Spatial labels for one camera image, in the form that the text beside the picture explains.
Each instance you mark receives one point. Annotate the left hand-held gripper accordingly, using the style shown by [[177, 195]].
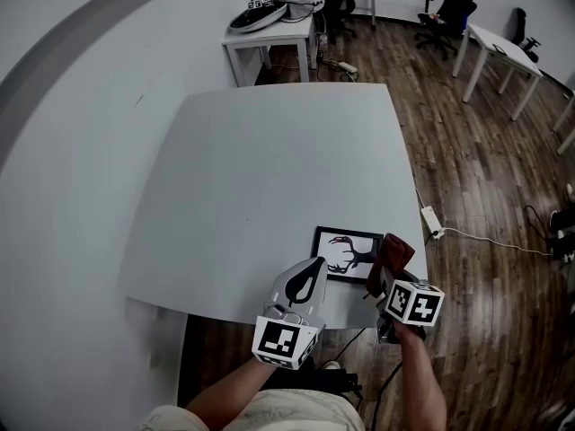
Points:
[[296, 317]]

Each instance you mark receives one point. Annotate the dark red cloth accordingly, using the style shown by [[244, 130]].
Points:
[[391, 254]]

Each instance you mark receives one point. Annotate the person's light shirt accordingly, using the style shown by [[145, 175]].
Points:
[[278, 413]]

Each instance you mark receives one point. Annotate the black equipment on floor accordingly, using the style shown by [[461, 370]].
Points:
[[561, 236]]

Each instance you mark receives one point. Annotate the white table with slim legs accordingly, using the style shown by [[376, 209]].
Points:
[[503, 45]]

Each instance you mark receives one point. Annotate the small white table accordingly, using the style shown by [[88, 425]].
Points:
[[274, 34]]

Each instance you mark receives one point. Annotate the black picture frame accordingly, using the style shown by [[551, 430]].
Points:
[[348, 252]]

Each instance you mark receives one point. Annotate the white table leg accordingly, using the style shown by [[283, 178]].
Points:
[[565, 128]]

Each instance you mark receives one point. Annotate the person's right forearm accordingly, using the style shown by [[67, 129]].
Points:
[[420, 384]]

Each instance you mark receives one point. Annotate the white power strip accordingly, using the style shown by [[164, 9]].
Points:
[[433, 222], [347, 66]]

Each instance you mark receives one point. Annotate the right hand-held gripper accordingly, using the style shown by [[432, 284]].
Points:
[[413, 305]]

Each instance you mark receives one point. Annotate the black box under table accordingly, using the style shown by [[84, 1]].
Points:
[[323, 380]]

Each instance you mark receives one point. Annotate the person's left forearm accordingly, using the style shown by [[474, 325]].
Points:
[[229, 393]]

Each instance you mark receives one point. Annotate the spare hand-held gripper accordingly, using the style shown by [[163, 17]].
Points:
[[260, 2]]

